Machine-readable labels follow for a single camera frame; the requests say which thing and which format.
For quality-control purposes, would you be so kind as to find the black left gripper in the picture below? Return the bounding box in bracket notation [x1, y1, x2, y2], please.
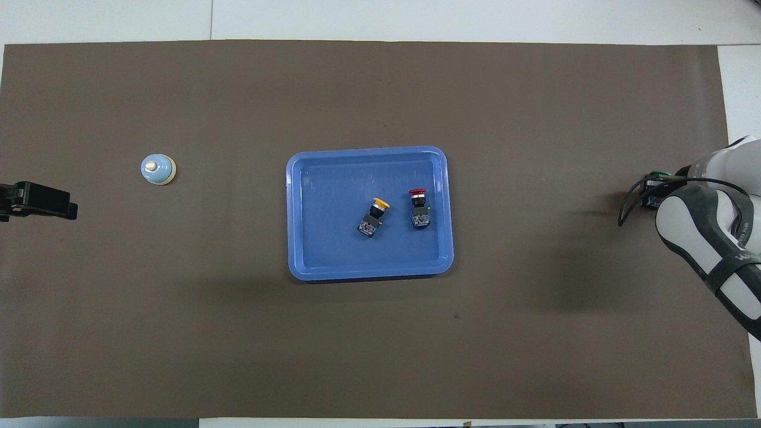
[0, 181, 78, 222]

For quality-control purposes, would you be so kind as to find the light blue call bell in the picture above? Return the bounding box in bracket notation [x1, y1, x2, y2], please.
[141, 154, 177, 185]

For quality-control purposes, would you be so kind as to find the yellow push button switch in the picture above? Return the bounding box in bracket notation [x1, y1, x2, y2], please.
[357, 197, 391, 238]

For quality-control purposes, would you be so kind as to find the red push button switch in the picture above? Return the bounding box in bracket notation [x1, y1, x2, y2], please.
[408, 188, 431, 230]

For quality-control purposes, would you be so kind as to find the green push button switch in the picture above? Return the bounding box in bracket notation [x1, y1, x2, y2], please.
[642, 171, 675, 210]

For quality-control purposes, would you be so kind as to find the blue plastic tray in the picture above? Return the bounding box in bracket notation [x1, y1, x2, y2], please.
[286, 146, 454, 281]

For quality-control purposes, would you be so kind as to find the brown table mat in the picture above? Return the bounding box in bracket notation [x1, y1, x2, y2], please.
[0, 40, 759, 418]

